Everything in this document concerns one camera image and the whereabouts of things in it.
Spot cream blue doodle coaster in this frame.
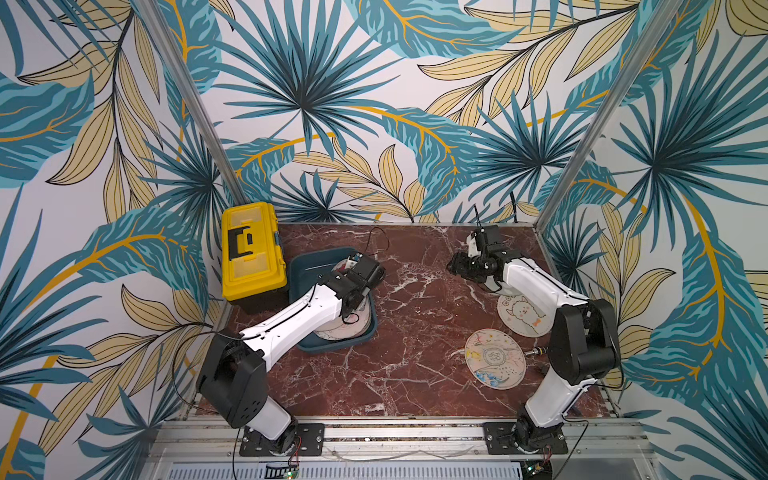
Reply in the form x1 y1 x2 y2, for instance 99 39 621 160
464 328 527 390

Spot silver aluminium left post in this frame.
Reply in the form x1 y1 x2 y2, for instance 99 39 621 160
134 0 249 205

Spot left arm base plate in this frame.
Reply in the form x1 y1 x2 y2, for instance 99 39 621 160
239 423 326 458

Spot yellow plastic toolbox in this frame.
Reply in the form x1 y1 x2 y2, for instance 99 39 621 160
222 202 289 315

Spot floral rose coaster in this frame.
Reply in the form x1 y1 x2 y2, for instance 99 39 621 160
332 255 362 278

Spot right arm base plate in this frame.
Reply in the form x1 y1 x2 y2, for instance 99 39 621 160
482 418 569 455

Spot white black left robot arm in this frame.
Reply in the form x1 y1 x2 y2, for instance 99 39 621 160
197 253 385 454

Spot aluminium front rail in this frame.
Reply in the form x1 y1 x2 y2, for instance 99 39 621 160
147 416 656 465

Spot yellow black screwdriver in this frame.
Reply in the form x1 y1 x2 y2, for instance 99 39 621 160
524 346 548 357

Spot teal plastic storage box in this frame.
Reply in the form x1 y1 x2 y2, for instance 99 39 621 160
288 247 378 354

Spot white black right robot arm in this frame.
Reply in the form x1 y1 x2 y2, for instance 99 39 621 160
447 225 621 453

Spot silver aluminium corner post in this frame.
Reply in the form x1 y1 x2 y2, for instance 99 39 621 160
534 1 682 234

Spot cream cat flower coaster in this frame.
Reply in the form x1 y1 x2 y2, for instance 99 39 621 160
497 294 553 338

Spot pink unicorn ring coaster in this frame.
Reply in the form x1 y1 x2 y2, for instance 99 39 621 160
314 300 371 341

